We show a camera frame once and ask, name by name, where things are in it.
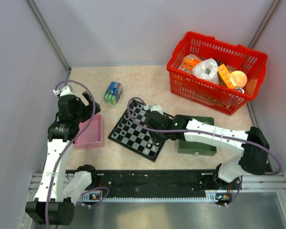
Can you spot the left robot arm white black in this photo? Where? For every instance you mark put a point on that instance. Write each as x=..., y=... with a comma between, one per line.
x=54, y=203

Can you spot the orange box right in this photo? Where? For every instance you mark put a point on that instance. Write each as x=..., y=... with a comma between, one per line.
x=226, y=77

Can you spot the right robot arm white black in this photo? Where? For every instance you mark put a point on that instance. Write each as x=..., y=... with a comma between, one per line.
x=250, y=147

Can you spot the black white chess board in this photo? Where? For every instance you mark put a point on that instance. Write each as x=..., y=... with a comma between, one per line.
x=134, y=138

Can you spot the orange box left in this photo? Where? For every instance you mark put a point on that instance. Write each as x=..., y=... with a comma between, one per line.
x=189, y=62

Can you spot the orange ball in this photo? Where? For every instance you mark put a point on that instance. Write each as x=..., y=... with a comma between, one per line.
x=240, y=78

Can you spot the orange box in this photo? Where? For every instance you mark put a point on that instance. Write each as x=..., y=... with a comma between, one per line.
x=189, y=62
x=226, y=77

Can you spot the red plastic basket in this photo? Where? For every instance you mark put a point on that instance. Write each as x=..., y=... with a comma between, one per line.
x=216, y=95

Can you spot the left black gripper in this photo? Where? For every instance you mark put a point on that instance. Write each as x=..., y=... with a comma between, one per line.
x=88, y=109

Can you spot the pink plastic tray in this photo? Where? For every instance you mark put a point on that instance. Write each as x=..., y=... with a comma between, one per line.
x=93, y=136

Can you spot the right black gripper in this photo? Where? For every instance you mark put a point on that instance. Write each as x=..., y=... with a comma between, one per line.
x=155, y=139

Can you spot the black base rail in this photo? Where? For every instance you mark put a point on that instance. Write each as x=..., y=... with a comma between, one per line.
x=182, y=183

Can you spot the blue green sponge pack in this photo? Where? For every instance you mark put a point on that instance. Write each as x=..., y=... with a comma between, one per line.
x=113, y=93

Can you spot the green plastic tray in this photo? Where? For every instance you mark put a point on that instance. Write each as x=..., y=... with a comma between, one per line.
x=196, y=148

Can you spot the grey cable duct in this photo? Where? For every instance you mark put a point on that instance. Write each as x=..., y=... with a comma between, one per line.
x=206, y=197

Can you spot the white plastic bag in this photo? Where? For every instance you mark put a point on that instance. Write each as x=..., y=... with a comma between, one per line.
x=207, y=70

